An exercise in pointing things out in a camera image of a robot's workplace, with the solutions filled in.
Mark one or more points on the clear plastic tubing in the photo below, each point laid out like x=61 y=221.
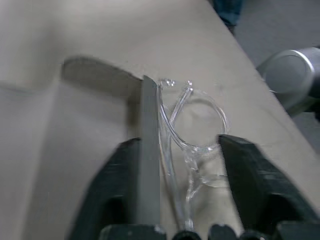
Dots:
x=172 y=120

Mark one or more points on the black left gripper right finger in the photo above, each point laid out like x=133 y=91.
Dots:
x=250 y=175

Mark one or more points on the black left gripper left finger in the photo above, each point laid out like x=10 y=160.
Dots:
x=112 y=180

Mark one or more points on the dark blue fabric object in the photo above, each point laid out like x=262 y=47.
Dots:
x=231 y=12

